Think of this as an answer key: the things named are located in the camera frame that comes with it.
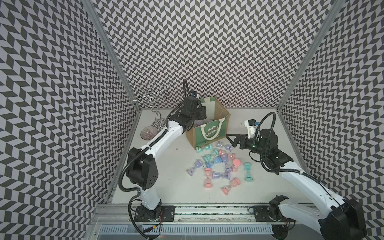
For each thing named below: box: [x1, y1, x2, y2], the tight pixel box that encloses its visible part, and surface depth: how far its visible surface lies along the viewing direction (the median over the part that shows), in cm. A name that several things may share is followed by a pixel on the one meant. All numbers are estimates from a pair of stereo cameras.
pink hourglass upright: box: [231, 159, 242, 173], surface depth 84 cm
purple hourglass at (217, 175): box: [212, 171, 230, 180], surface depth 84 cm
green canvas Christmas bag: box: [186, 96, 231, 150], surface depth 90 cm
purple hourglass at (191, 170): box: [186, 159, 203, 177], surface depth 88 cm
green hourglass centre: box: [203, 148, 219, 163], surface depth 93 cm
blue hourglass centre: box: [205, 155, 223, 168], surface depth 91 cm
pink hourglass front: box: [222, 177, 241, 196], surface depth 82 cm
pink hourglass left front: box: [204, 167, 213, 188], surface depth 85 cm
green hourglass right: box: [244, 162, 254, 182], surface depth 85 cm
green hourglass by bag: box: [196, 143, 212, 153], surface depth 95 cm
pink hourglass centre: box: [219, 149, 236, 161], surface depth 93 cm
